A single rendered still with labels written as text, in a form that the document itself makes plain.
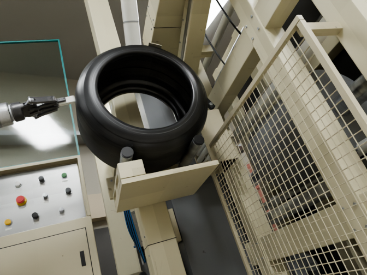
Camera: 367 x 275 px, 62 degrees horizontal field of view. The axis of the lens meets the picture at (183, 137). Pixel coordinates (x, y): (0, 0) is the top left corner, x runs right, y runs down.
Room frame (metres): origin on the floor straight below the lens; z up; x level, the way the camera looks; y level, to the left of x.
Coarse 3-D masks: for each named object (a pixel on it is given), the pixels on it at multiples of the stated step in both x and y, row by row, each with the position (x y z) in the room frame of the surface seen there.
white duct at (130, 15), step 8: (128, 0) 1.61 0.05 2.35; (136, 0) 1.65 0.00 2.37; (128, 8) 1.64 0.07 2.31; (136, 8) 1.67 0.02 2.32; (128, 16) 1.67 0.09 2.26; (136, 16) 1.70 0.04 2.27; (128, 24) 1.70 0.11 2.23; (136, 24) 1.72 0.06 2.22; (128, 32) 1.74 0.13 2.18; (136, 32) 1.75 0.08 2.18; (128, 40) 1.77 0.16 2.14; (136, 40) 1.78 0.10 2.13
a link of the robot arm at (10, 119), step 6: (0, 108) 0.89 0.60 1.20; (6, 108) 0.90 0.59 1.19; (0, 114) 0.90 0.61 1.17; (6, 114) 0.91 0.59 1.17; (12, 114) 0.93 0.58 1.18; (0, 120) 0.91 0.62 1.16; (6, 120) 0.92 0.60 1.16; (12, 120) 0.94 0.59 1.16; (0, 126) 0.93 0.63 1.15; (6, 126) 0.95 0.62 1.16
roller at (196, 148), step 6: (198, 138) 1.08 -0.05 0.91; (192, 144) 1.10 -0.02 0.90; (198, 144) 1.08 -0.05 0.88; (186, 150) 1.18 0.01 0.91; (192, 150) 1.13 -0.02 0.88; (198, 150) 1.14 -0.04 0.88; (186, 156) 1.19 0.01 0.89; (192, 156) 1.18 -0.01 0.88; (180, 162) 1.28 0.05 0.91; (186, 162) 1.24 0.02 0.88
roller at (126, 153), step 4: (124, 148) 0.97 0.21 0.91; (128, 148) 0.98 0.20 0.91; (124, 152) 0.97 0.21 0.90; (128, 152) 0.98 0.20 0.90; (132, 152) 0.98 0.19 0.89; (120, 156) 1.00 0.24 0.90; (124, 156) 0.97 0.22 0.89; (128, 156) 0.98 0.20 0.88; (132, 156) 0.99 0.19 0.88; (120, 160) 1.02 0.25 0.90; (124, 160) 1.00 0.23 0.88; (128, 160) 1.00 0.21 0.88
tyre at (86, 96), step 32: (96, 64) 0.97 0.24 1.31; (128, 64) 1.17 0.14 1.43; (160, 64) 1.20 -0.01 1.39; (96, 96) 0.95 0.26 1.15; (160, 96) 1.33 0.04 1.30; (192, 96) 1.10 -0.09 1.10; (96, 128) 0.97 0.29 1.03; (128, 128) 0.99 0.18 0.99; (160, 128) 1.03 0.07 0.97; (192, 128) 1.10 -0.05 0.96; (160, 160) 1.13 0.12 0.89
